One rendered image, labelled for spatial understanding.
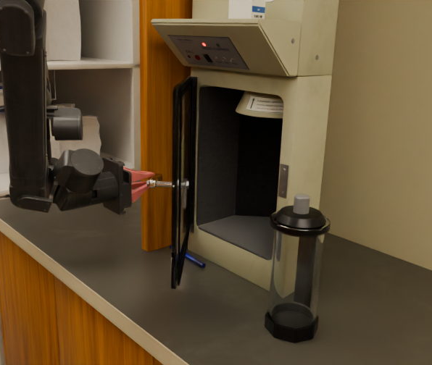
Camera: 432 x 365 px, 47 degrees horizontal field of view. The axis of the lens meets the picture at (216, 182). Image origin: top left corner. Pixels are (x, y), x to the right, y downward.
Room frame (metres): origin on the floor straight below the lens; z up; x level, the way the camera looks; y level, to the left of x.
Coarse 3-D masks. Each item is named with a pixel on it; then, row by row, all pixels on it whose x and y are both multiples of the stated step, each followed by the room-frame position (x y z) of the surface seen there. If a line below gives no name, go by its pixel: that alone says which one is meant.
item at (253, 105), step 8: (248, 96) 1.10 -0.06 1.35; (256, 96) 1.08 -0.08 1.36; (264, 96) 1.07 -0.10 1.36; (272, 96) 1.07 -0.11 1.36; (280, 96) 1.07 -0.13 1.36; (240, 104) 1.12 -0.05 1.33; (248, 104) 1.09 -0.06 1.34; (256, 104) 1.07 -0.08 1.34; (264, 104) 1.07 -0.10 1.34; (272, 104) 1.06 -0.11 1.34; (280, 104) 1.06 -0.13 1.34; (240, 112) 1.10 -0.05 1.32; (248, 112) 1.08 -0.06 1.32; (256, 112) 1.07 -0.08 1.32; (264, 112) 1.06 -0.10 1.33; (272, 112) 1.05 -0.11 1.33; (280, 112) 1.05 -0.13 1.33
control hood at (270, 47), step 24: (168, 24) 1.08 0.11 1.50; (192, 24) 1.02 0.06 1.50; (216, 24) 0.97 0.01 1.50; (240, 24) 0.93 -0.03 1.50; (264, 24) 0.90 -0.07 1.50; (288, 24) 0.94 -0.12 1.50; (240, 48) 0.98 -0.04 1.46; (264, 48) 0.93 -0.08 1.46; (288, 48) 0.95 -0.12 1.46; (264, 72) 0.99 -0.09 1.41; (288, 72) 0.95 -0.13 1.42
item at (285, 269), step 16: (288, 240) 0.81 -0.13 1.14; (304, 240) 0.81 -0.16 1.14; (320, 240) 0.82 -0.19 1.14; (272, 256) 0.85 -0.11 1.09; (288, 256) 0.81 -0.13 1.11; (304, 256) 0.81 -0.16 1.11; (320, 256) 0.83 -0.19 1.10; (272, 272) 0.84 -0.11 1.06; (288, 272) 0.81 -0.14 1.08; (304, 272) 0.81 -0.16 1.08; (320, 272) 0.84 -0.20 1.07; (272, 288) 0.84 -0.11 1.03; (288, 288) 0.81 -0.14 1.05; (304, 288) 0.81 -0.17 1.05; (272, 304) 0.83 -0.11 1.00; (288, 304) 0.81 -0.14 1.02; (304, 304) 0.81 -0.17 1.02; (288, 320) 0.81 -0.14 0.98; (304, 320) 0.81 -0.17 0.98
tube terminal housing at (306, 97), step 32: (224, 0) 1.12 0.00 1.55; (288, 0) 0.99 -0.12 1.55; (320, 0) 1.00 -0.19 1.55; (320, 32) 1.01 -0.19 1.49; (320, 64) 1.01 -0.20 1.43; (288, 96) 0.98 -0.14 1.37; (320, 96) 1.02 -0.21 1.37; (288, 128) 0.98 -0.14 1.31; (320, 128) 1.03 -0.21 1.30; (288, 160) 0.97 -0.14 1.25; (320, 160) 1.03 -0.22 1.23; (288, 192) 0.97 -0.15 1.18; (224, 256) 1.10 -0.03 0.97; (256, 256) 1.02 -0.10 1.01
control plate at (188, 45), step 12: (168, 36) 1.12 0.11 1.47; (180, 36) 1.08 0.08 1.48; (192, 36) 1.05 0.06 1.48; (204, 36) 1.03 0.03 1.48; (180, 48) 1.12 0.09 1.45; (192, 48) 1.09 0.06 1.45; (204, 48) 1.06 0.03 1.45; (216, 48) 1.03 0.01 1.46; (228, 48) 1.00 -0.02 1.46; (192, 60) 1.13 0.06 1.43; (204, 60) 1.10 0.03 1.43; (216, 60) 1.07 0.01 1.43; (228, 60) 1.04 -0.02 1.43; (240, 60) 1.01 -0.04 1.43
